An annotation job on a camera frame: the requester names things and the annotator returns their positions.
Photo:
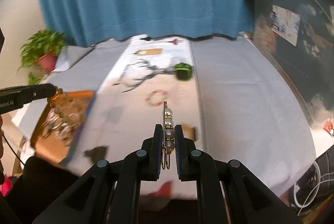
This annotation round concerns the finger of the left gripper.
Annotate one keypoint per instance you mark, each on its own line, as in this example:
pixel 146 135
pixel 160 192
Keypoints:
pixel 27 94

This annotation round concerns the grey table cloth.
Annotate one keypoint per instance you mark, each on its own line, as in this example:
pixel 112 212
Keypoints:
pixel 248 111

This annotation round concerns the orange metal tray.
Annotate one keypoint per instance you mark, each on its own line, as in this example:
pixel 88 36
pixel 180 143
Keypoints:
pixel 74 104

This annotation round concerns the gold bangle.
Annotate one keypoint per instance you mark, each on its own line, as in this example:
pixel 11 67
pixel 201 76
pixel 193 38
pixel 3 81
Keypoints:
pixel 61 124

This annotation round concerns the green potted plant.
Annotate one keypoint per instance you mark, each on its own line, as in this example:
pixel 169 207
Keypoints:
pixel 41 50

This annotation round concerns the white printed table runner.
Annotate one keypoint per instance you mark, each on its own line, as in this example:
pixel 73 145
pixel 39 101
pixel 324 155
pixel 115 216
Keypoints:
pixel 129 102

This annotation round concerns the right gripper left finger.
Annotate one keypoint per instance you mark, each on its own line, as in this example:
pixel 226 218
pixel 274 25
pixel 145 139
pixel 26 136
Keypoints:
pixel 109 191

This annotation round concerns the green black sport watch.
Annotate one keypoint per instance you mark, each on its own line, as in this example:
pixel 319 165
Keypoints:
pixel 183 71

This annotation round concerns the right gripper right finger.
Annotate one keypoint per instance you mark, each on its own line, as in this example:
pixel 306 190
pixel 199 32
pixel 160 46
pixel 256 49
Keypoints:
pixel 227 192

